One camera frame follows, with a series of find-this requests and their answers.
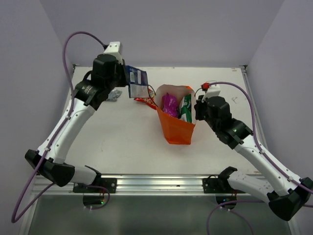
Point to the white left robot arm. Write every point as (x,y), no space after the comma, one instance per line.
(49,160)

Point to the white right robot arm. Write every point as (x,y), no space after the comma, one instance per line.
(284,191)

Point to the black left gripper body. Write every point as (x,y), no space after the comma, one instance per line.
(119,79)

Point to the silver grey snack packet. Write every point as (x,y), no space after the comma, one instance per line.
(114,95)

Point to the red snack packet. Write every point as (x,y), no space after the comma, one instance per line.
(149,101)

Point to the orange paper bag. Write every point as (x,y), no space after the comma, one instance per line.
(175,130)

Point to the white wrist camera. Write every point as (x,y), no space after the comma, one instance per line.
(211,89)
(115,49)

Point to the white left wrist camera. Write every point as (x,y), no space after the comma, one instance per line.
(115,49)

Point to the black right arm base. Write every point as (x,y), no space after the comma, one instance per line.
(219,183)

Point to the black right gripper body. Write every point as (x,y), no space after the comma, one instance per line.
(201,111)

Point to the purple snack bag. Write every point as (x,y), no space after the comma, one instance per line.
(170,105)

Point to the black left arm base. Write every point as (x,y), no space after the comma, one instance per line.
(97,183)

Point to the green snack bag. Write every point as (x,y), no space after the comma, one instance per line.
(185,109)

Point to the aluminium table edge rail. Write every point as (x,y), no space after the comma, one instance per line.
(249,91)

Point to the blue Burts crisps bag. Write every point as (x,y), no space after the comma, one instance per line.
(137,83)

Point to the aluminium front mounting rail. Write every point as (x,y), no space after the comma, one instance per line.
(135,184)

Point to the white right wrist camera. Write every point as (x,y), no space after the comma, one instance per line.
(211,89)

